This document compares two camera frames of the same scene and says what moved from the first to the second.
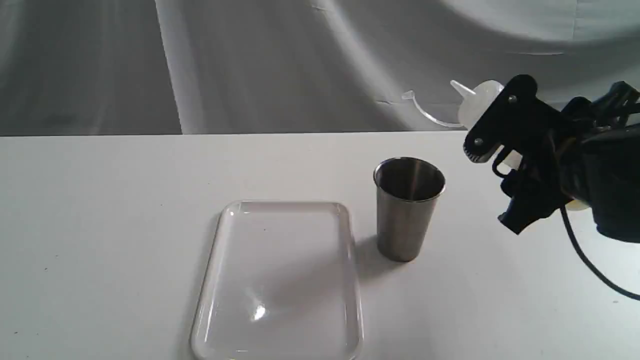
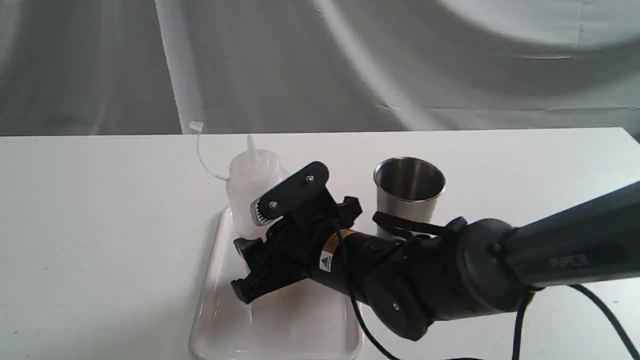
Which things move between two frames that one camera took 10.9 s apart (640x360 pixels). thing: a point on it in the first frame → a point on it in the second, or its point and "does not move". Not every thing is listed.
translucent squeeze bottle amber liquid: (471, 107) → (250, 172)
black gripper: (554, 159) → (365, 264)
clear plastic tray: (281, 283) does not move
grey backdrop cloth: (103, 67) does not move
